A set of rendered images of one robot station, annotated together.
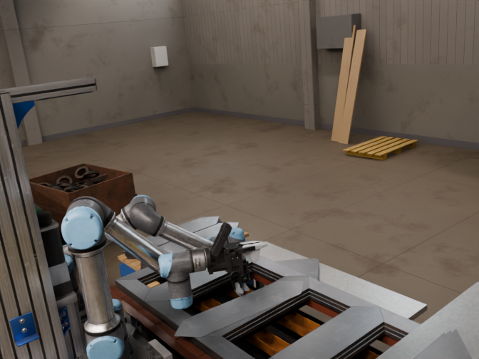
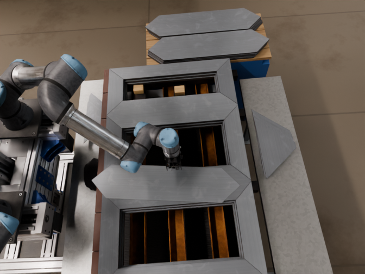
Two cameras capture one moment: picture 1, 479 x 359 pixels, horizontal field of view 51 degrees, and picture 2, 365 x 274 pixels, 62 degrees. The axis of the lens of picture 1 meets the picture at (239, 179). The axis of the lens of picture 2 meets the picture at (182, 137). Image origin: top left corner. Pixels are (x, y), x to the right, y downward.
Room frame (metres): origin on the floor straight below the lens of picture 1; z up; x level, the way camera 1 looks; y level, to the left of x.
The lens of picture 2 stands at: (1.86, -0.37, 2.30)
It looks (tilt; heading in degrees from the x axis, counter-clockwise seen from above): 63 degrees down; 40
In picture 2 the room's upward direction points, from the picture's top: 7 degrees counter-clockwise
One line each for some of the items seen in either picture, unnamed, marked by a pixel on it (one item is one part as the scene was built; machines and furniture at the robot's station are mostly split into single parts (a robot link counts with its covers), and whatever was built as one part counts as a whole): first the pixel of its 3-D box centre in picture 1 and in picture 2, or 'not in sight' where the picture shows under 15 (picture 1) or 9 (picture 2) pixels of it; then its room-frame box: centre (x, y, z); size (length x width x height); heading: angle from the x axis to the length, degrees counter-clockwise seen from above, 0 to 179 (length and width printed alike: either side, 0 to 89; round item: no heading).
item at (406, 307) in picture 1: (318, 278); (279, 167); (2.60, -0.40, 0.74); 1.20 x 0.26 x 0.03; 38
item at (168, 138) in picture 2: (236, 240); (169, 141); (2.25, 0.04, 1.17); 0.09 x 0.08 x 0.11; 99
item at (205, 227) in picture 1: (184, 240); (205, 36); (3.13, 0.41, 0.82); 0.80 x 0.40 x 0.06; 128
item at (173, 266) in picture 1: (176, 264); not in sight; (1.51, 0.23, 1.43); 0.11 x 0.08 x 0.09; 100
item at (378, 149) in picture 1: (380, 147); not in sight; (7.98, -2.35, 0.05); 1.12 x 0.74 x 0.10; 128
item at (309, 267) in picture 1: (299, 265); (275, 140); (2.71, -0.31, 0.77); 0.45 x 0.20 x 0.04; 38
